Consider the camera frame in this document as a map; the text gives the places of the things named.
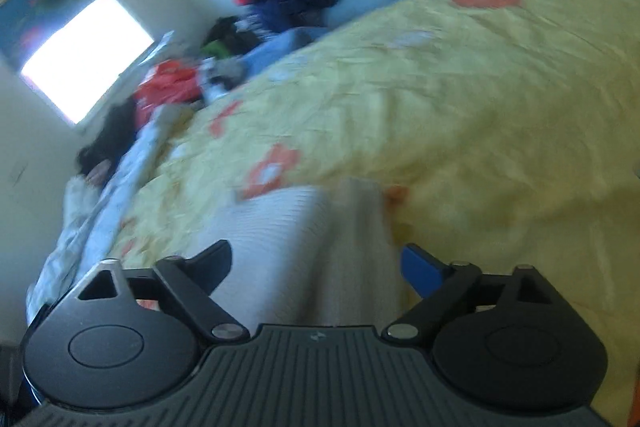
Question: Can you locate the light blue knit sweater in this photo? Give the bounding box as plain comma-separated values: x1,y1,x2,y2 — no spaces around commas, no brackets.
239,27,328,78

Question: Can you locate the red plastic bag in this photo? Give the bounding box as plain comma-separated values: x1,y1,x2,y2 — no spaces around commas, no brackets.
134,59,202,124

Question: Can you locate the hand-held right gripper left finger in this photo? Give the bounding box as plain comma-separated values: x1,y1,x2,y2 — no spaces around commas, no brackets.
74,239,251,341

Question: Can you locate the blue floral window blind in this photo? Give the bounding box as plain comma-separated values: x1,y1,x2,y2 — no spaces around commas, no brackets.
0,0,117,68

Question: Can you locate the window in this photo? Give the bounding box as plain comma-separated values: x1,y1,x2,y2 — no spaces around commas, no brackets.
19,0,157,126

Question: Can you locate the yellow printed bedsheet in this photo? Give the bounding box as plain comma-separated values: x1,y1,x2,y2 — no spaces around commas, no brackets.
107,0,640,427

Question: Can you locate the green and black garment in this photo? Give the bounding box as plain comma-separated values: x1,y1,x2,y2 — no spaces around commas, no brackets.
201,16,262,58

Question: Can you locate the white script-print quilt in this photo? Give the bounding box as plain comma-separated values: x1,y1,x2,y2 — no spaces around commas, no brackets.
25,106,177,319

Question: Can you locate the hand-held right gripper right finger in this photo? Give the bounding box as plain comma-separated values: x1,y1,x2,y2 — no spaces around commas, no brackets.
382,243,567,341

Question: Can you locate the black clothes heap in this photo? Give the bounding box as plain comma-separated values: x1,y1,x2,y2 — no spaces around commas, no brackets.
76,99,139,178

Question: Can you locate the white knitted sweater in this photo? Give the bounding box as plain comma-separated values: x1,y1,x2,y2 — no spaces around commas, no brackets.
215,178,402,329

